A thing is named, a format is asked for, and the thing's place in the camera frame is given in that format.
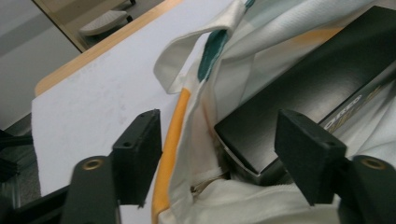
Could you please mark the black metal stand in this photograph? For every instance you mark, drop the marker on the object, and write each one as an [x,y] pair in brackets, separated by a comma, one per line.
[12,152]

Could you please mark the white cabinet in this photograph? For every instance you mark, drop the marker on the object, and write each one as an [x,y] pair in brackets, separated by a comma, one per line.
[28,68]

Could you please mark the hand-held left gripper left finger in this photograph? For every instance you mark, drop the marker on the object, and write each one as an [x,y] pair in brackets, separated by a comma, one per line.
[140,149]

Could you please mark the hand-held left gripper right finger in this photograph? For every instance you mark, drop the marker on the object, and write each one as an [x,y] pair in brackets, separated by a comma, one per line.
[306,146]

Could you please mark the black box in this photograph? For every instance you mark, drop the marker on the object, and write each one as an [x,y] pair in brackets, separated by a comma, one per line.
[311,87]

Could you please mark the cream canvas tote bag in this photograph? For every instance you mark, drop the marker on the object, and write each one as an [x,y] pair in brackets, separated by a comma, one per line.
[218,71]

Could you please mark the grey chair base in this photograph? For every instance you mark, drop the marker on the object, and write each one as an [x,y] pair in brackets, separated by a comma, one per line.
[104,21]

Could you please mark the white table sheet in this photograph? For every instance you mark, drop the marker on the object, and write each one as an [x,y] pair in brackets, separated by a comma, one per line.
[102,102]

